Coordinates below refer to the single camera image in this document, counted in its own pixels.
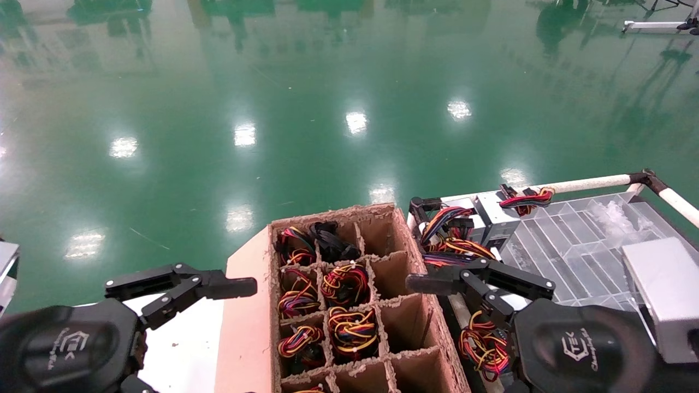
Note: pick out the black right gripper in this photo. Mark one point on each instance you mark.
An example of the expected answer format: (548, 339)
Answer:
(584, 349)

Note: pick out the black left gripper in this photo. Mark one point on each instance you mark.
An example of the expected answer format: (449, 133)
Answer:
(71, 349)

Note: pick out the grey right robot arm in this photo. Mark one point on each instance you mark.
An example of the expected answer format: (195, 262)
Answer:
(666, 295)

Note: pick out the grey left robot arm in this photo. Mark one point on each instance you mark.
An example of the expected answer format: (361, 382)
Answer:
(6, 267)

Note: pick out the clear plastic compartment tray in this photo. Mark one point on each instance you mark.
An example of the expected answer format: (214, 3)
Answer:
(573, 245)

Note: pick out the cardboard box with dividers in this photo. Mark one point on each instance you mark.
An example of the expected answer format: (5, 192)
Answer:
(246, 327)

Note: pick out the white metal floor frame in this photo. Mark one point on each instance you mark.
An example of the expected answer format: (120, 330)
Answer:
(650, 24)

